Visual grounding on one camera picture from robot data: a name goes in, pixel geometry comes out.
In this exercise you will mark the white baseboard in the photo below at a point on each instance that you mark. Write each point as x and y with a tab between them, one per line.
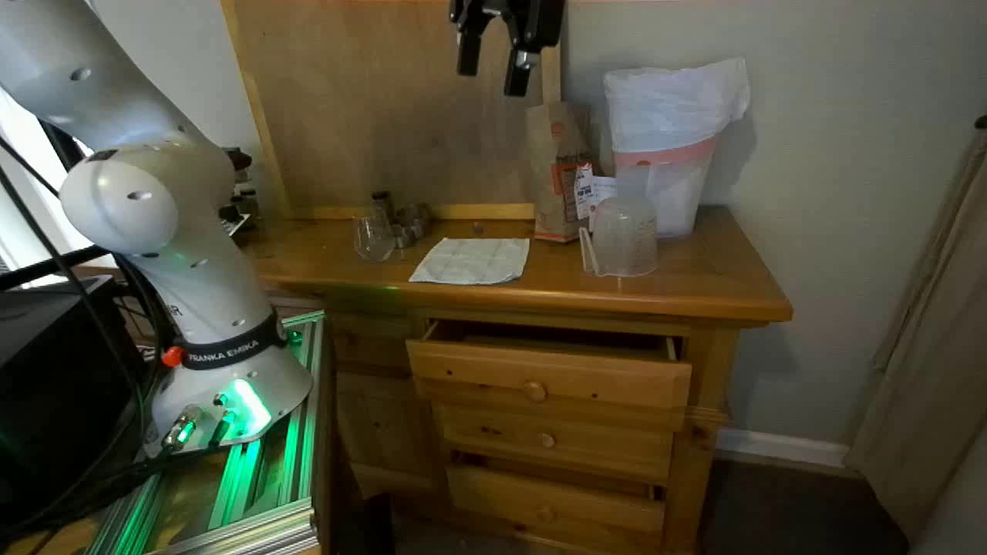
781	447

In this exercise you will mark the wooden lowest drawer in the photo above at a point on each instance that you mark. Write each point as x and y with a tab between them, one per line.
556	510

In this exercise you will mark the wooden dresser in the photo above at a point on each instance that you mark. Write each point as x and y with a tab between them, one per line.
617	289

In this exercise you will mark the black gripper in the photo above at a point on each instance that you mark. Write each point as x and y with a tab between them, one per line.
514	15

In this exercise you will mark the white cloth napkin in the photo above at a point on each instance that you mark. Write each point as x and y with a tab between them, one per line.
471	260

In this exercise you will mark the black box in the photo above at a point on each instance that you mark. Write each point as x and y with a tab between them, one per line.
49	388

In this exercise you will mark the wooden closed shallow drawer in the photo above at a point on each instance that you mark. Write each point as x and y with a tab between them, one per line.
556	438

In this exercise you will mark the red and white snack packet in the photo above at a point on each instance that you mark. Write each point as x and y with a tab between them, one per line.
590	190

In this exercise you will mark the wooden back board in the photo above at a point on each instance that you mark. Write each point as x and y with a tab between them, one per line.
357	103

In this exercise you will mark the white plastic bin liner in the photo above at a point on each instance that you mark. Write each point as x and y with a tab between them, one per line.
674	103

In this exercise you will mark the orange red clip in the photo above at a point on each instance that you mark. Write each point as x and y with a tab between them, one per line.
172	354

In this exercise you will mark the white waste bin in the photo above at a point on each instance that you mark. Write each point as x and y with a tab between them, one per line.
667	196

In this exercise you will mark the black horizontal rail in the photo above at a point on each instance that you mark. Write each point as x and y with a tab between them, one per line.
49	268

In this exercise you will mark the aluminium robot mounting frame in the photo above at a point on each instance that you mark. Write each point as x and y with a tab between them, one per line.
247	482

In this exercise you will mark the glass spice jar dark lid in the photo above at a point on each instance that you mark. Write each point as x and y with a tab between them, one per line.
384	203

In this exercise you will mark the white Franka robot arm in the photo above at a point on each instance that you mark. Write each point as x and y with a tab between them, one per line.
194	266

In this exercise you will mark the translucent plastic measuring jug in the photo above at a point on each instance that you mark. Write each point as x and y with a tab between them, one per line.
623	242

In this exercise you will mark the wooden drawer pulled open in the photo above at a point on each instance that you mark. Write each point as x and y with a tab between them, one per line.
544	370

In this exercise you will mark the large metal measuring cup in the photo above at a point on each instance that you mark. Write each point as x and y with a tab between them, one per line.
417	214

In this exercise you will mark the beige curtain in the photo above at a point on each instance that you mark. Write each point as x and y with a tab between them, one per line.
925	359

